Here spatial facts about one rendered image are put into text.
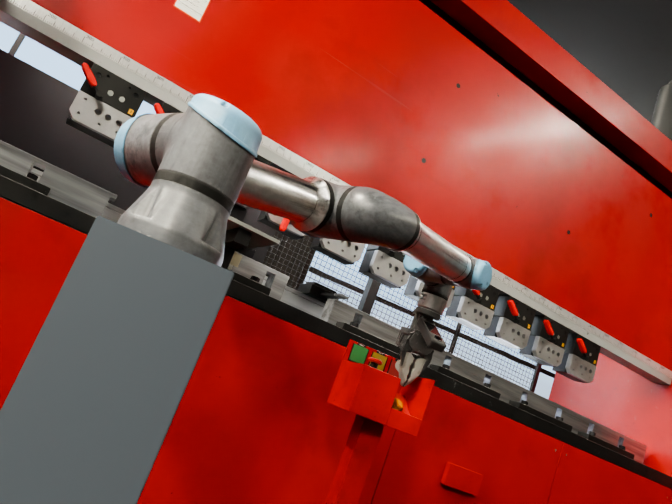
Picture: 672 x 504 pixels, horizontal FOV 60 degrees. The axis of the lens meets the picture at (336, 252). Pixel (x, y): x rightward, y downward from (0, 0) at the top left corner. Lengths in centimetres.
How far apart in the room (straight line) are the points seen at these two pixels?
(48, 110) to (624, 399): 276
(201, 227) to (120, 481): 32
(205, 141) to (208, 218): 11
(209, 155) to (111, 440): 38
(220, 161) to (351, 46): 129
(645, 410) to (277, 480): 191
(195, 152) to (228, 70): 104
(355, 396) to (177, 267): 82
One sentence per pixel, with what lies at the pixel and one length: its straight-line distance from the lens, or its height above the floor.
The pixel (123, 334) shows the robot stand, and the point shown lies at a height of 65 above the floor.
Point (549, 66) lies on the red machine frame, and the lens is 260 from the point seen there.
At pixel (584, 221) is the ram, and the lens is 264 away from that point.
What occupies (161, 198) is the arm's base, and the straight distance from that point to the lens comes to 80.
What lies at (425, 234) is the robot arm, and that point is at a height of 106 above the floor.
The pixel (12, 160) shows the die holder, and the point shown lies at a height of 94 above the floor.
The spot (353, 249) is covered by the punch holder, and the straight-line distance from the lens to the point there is 190.
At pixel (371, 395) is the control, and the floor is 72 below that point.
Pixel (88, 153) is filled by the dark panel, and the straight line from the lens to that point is 225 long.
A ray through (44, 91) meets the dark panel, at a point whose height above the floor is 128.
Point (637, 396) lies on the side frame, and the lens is 317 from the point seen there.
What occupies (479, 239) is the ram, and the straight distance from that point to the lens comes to 222.
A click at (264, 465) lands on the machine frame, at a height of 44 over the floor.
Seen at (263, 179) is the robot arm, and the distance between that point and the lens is 107.
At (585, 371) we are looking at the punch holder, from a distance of 263.
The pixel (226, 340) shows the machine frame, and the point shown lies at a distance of 163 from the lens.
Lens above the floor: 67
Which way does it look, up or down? 13 degrees up
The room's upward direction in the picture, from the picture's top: 21 degrees clockwise
